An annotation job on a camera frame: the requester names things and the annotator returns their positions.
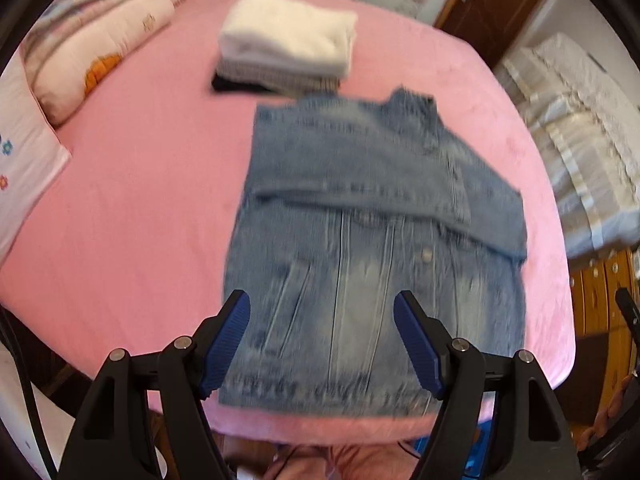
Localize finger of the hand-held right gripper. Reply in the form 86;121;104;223
615;286;640;336

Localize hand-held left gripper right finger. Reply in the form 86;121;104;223
393;289;585;480

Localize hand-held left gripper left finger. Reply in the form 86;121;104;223
60;289;252;480

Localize blue denim jacket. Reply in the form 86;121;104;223
219;86;531;420

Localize person's right hand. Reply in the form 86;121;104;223
580;371;640;455

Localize wooden drawer cabinet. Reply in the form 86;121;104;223
567;246;640;433

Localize blue plastic box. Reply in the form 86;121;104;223
414;417;498;480

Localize person's pink trouser legs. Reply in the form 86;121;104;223
220;432;428;480

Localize pink bed blanket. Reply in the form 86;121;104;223
0;0;577;448

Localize cream lace-covered furniture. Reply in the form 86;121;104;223
501;32;640;262

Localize black folded garment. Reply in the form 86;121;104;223
209;73;288;97

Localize grey folded knit garment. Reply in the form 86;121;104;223
214;59;347;95

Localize white flower print pillow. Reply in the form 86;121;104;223
0;52;73;263

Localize pink cartoon print pillow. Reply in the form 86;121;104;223
22;0;177;130

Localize brown wooden door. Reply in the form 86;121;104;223
434;0;560;70

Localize black cable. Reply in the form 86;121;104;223
267;437;423;480

